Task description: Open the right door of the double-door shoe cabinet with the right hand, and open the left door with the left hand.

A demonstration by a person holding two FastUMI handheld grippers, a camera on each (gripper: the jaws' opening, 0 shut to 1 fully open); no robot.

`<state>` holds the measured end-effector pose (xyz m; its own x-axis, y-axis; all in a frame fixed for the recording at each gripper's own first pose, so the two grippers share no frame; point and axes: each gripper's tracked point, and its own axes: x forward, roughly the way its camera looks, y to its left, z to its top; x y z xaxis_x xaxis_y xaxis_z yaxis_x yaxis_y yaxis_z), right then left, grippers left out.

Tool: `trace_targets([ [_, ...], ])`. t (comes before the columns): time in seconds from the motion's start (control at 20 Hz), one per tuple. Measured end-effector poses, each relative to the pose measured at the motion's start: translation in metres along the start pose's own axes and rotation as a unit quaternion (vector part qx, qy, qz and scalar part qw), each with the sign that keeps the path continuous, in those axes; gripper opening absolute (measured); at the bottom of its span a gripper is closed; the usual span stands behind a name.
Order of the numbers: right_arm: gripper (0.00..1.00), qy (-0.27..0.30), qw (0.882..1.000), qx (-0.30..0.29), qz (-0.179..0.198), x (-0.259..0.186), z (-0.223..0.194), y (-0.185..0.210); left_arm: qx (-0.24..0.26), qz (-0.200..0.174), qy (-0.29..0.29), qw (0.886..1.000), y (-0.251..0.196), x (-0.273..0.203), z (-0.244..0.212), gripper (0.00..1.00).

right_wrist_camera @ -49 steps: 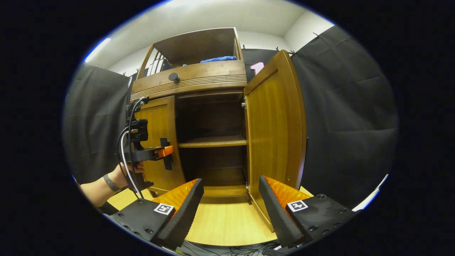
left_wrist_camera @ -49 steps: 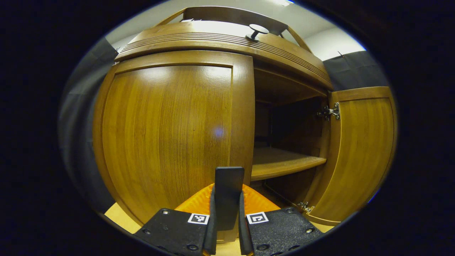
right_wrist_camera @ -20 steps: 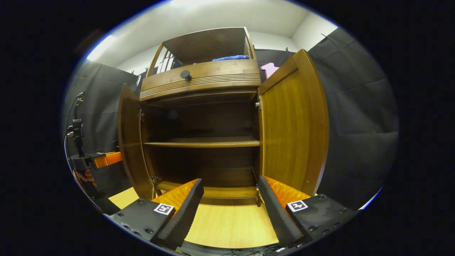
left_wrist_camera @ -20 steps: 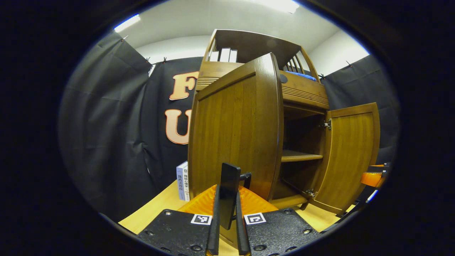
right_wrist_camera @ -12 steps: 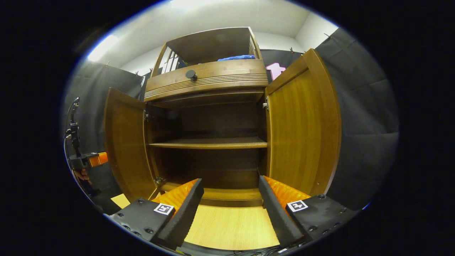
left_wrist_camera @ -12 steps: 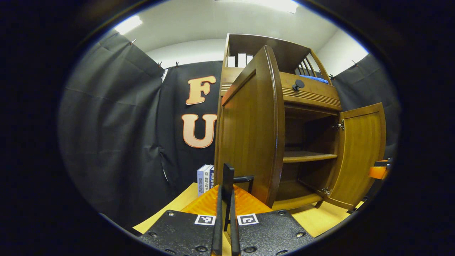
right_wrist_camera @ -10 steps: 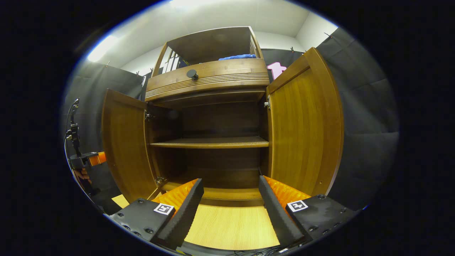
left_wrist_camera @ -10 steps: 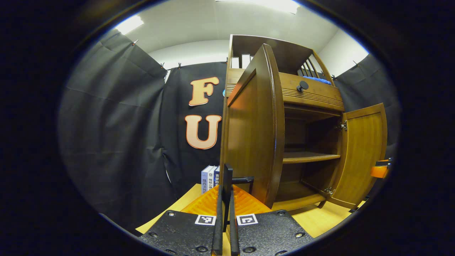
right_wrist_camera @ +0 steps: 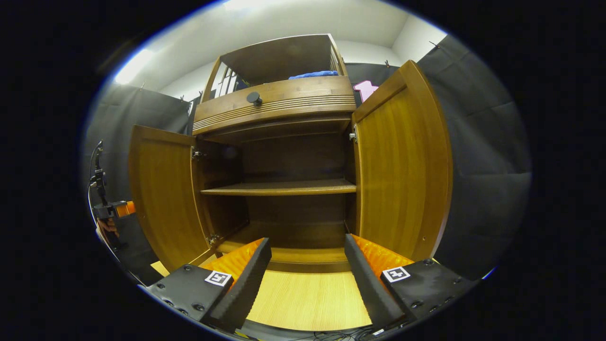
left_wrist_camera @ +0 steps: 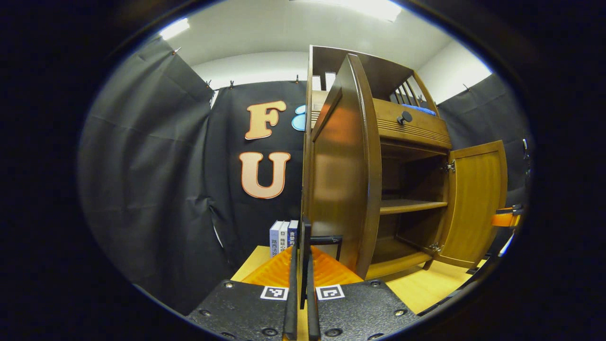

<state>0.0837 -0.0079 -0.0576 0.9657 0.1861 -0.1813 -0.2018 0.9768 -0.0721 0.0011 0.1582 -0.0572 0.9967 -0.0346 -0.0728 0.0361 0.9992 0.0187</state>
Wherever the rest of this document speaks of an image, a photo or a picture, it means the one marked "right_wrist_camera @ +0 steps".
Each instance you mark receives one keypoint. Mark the silver door hinge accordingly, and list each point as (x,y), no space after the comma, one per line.
(196,154)
(214,239)
(353,136)

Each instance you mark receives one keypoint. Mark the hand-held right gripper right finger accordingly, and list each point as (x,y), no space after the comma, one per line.
(371,289)

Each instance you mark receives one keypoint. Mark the blue folded cloth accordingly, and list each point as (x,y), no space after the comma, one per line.
(315,74)

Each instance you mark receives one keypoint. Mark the wooden shoe cabinet door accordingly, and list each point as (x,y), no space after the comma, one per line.
(402,166)
(163,199)

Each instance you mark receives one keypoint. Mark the black backdrop cloth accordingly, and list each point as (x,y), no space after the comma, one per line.
(483,166)

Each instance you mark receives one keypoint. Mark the white upright book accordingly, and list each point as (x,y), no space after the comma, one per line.
(220,87)
(227,84)
(234,82)

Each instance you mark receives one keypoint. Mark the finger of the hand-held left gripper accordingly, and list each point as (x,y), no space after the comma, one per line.
(127,209)

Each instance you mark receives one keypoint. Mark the black round drawer knob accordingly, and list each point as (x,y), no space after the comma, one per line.
(253,97)

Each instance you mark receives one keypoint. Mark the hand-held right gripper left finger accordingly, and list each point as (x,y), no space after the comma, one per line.
(248,289)

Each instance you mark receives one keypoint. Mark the wooden inner shelf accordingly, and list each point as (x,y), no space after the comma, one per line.
(284,187)

